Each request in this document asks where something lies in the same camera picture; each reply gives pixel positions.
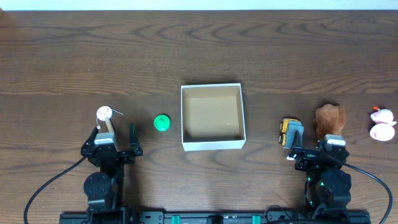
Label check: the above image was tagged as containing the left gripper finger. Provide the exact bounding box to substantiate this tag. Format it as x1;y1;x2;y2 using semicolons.
81;127;98;153
129;123;141;152

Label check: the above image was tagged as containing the green round spinning top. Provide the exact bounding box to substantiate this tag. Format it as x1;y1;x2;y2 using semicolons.
154;114;171;132

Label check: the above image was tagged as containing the brown plush bear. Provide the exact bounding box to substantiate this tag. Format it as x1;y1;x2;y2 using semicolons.
313;104;346;140

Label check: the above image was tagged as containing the wooden pig face drum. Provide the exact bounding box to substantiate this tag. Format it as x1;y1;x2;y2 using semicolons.
96;106;123;133

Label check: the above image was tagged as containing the pink duck toy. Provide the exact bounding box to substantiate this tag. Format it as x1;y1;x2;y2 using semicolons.
369;106;397;141

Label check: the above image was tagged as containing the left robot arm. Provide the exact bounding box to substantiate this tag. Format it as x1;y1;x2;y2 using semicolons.
81;124;143;223

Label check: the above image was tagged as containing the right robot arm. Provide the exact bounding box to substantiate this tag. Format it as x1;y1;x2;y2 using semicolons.
287;131;351;222

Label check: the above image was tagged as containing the white cardboard box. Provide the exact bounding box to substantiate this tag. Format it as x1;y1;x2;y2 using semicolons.
180;83;246;152

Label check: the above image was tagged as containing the right black cable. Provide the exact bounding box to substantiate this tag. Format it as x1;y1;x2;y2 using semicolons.
323;149;394;224

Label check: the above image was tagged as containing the black cable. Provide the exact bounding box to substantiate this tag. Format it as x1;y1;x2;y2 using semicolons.
23;155;88;224
323;149;394;224

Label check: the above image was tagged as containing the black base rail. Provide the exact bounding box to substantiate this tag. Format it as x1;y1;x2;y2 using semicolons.
58;210;371;224

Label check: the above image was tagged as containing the left black cable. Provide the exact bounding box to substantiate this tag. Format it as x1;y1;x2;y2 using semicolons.
23;155;88;224

